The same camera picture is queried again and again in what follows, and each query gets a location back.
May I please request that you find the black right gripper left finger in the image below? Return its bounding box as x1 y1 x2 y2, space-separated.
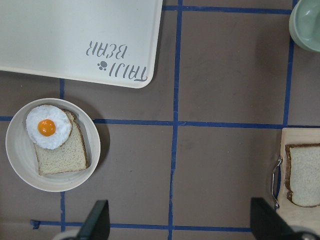
78 200 110 240

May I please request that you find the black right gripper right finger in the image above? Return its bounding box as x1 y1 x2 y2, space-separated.
250 197 297 240

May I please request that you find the white bread slice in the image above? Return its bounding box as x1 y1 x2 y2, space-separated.
284 143 320 208

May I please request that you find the white round plate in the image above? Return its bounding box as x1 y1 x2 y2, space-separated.
5 98 101 192

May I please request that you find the bread slice under egg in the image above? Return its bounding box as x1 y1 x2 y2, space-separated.
33 109 89 176

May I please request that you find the wooden cutting board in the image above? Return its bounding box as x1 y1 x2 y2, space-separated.
276 127 320 235

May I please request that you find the fried egg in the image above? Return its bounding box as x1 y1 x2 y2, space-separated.
25 104 72 150

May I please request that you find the cream bear serving tray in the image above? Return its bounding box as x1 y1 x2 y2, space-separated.
0 0 163 89

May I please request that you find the green ceramic bowl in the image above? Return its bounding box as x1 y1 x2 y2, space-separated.
289 0 320 53

